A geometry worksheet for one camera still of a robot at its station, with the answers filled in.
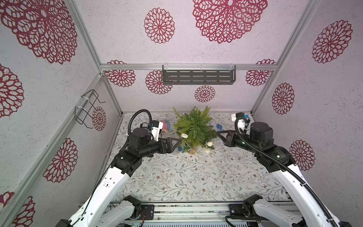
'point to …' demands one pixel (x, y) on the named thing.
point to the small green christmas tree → (196, 129)
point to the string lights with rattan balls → (209, 144)
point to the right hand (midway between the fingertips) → (217, 132)
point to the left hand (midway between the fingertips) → (174, 142)
